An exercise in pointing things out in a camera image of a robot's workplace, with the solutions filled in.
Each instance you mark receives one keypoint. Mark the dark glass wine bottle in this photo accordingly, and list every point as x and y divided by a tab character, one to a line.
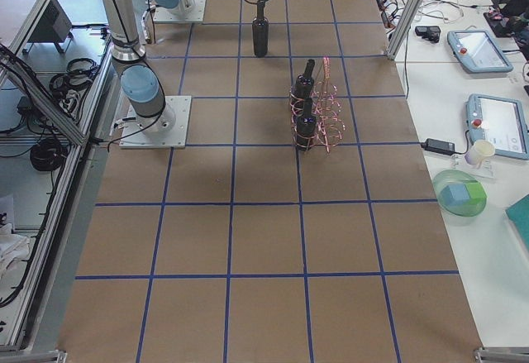
260	31

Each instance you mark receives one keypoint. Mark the dark bottle in rack rear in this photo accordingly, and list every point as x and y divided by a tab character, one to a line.
302	88

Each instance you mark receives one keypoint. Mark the dark bottle in rack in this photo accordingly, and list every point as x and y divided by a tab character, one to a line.
304	123
302	88

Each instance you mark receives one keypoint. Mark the dark bottle in rack front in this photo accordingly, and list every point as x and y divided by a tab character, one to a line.
304	123

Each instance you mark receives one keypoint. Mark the blue teach pendant far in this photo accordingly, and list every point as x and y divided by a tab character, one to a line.
478	52

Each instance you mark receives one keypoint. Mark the blue teach pendant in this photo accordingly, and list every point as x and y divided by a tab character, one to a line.
478	52
499	121

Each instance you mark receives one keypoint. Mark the black power adapter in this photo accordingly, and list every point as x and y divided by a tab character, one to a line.
438	146

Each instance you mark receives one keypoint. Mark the blue teach pendant near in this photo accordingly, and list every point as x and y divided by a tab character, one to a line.
499	121

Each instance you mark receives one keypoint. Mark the white paper cup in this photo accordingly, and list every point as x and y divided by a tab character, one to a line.
480	151

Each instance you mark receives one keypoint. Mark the green glass bowl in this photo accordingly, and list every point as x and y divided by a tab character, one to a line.
446	177

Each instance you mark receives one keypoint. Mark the blue foam cube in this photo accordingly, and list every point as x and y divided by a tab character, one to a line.
454	195

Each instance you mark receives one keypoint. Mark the green foam cube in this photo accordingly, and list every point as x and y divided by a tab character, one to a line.
475	191

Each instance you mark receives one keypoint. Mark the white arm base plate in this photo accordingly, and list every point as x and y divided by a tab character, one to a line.
163	16
170	130

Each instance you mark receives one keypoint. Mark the copper wire wine rack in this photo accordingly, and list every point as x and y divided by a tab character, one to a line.
330	128

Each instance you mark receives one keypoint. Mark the aluminium frame post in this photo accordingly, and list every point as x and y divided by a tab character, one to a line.
401	30

